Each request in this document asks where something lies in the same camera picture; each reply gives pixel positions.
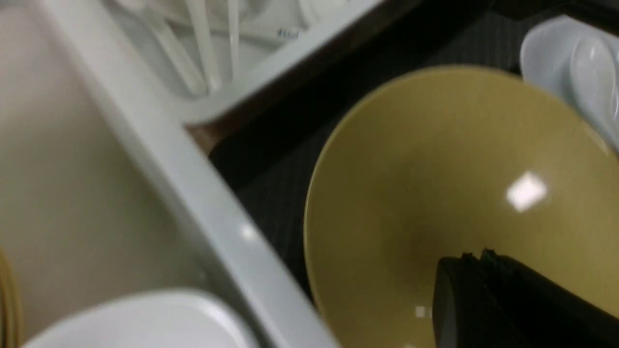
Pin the top white dish in stack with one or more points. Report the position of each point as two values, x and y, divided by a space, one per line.
178 318

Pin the yellow noodle bowl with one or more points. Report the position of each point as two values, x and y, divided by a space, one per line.
451 160

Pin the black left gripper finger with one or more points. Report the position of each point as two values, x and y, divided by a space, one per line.
495 301

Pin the black serving tray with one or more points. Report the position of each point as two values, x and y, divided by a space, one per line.
268 161

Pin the large white plastic tub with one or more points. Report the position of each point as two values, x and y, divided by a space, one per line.
106 196

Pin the white square dish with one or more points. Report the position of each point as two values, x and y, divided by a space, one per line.
545 57

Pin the white ceramic spoon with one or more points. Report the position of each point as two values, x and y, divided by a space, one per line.
593 76

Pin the white cutlery bin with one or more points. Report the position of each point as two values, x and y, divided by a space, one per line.
208 59

